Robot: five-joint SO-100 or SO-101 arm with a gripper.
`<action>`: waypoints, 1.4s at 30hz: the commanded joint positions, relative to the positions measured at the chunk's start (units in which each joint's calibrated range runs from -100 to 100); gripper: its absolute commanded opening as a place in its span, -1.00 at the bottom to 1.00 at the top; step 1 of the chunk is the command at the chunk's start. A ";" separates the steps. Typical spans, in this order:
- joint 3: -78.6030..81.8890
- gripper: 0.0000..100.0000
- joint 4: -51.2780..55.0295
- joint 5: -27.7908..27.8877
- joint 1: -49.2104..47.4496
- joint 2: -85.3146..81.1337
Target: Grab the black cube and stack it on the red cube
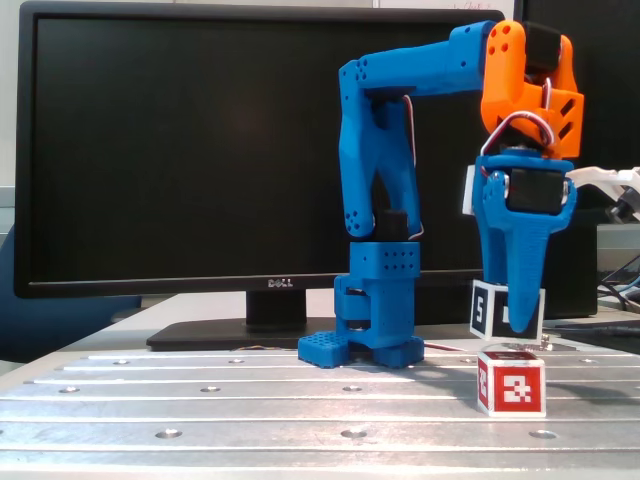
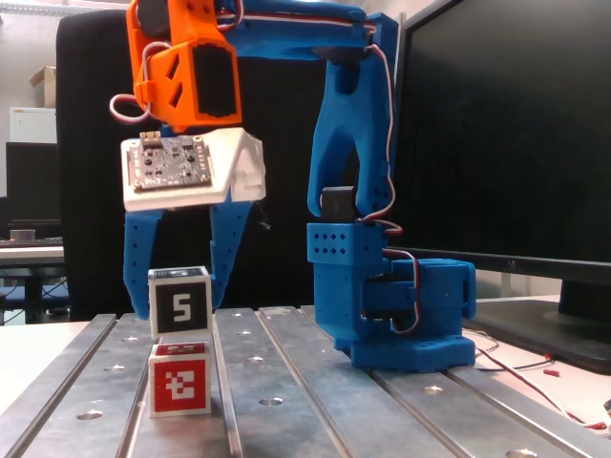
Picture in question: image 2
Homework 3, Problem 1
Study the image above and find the white cabinet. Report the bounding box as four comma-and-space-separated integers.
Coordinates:
9, 107, 58, 144

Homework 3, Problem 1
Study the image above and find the white camera mount with board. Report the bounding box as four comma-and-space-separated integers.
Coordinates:
119, 126, 267, 214

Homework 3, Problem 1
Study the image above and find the black cube with marker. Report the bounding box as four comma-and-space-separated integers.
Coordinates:
146, 265, 214, 338

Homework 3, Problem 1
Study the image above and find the aluminium slotted base plate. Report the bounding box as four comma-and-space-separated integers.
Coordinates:
0, 304, 611, 458

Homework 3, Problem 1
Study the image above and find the small distant black monitor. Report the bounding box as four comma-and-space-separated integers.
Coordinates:
5, 141, 62, 225

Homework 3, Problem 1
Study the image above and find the red cube with marker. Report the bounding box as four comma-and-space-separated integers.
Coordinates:
148, 341, 212, 419

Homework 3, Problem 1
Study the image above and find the black Dell monitor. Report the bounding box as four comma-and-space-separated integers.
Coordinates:
389, 0, 611, 376

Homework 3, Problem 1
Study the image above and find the dark keyboard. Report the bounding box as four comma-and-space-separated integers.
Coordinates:
0, 238, 65, 248

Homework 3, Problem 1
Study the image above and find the white office desk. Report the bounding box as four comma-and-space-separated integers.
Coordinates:
0, 245, 67, 325

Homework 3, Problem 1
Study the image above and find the red white servo cable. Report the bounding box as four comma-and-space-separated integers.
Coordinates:
471, 343, 611, 431

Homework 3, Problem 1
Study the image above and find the black office chair back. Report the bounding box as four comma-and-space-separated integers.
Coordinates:
55, 9, 390, 323

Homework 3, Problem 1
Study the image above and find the cardboard box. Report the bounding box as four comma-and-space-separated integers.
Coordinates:
28, 65, 58, 109

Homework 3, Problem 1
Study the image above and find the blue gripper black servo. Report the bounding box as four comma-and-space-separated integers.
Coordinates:
122, 122, 255, 320

